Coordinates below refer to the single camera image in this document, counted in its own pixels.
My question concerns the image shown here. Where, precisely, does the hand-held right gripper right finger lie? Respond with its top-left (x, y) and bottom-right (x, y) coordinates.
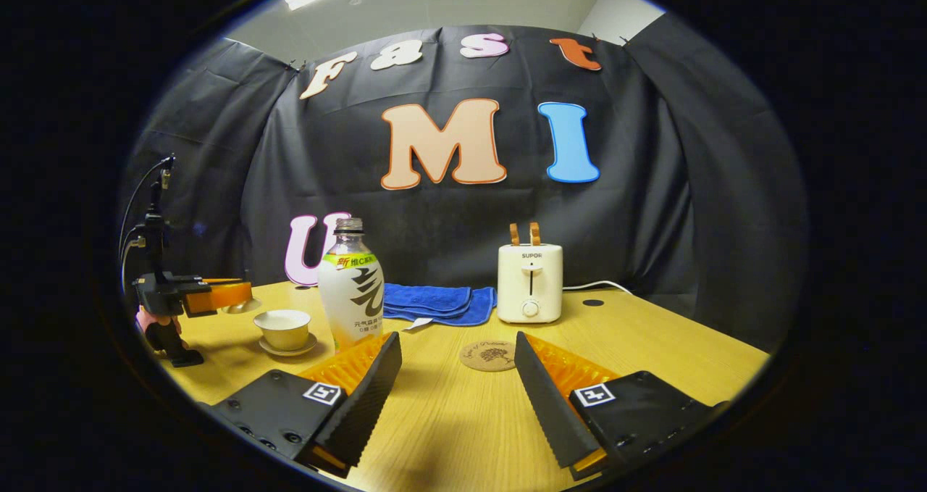
top-left (514, 331), bottom-right (729, 480)

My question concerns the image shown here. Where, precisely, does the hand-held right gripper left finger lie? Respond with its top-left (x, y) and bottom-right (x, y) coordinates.
top-left (210, 331), bottom-right (403, 478)

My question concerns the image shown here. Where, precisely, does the white teacup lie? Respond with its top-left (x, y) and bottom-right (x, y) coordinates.
top-left (253, 309), bottom-right (311, 351)

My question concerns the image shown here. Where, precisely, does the round cork coaster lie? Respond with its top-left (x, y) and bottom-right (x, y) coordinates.
top-left (459, 340), bottom-right (518, 372)

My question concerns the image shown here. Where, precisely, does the white label water bottle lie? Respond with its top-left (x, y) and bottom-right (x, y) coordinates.
top-left (317, 217), bottom-right (385, 353)

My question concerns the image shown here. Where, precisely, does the white saucer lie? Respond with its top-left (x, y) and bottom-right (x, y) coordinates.
top-left (259, 333), bottom-right (318, 357)

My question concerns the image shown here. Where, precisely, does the blue towel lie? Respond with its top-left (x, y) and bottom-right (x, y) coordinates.
top-left (382, 283), bottom-right (498, 331)

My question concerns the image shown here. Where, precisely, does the white toaster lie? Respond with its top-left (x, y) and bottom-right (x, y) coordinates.
top-left (497, 243), bottom-right (564, 325)

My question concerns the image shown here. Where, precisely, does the black backdrop cloth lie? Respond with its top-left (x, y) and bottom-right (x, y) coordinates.
top-left (119, 25), bottom-right (808, 351)

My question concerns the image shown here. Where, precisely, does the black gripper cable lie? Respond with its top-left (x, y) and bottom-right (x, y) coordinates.
top-left (119, 156), bottom-right (173, 275)

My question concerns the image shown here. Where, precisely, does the white toaster cable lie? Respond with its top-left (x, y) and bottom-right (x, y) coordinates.
top-left (563, 280), bottom-right (632, 294)

